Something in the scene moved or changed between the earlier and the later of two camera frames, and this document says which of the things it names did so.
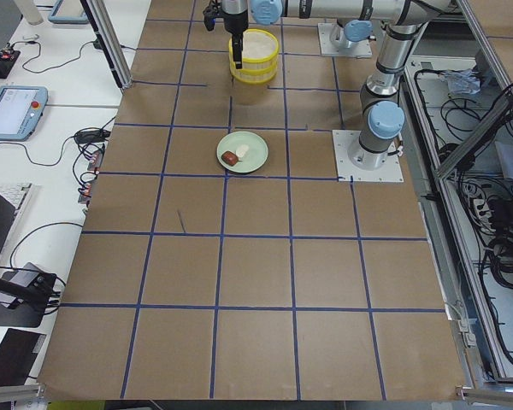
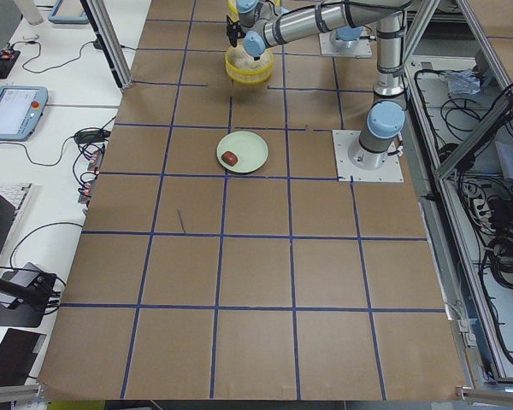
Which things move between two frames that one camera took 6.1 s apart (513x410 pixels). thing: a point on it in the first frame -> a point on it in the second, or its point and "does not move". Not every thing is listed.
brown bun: [229, 158] does not move
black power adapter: [91, 136] does not move
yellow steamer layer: [260, 53] -> [232, 4]
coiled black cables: [508, 264] does not move
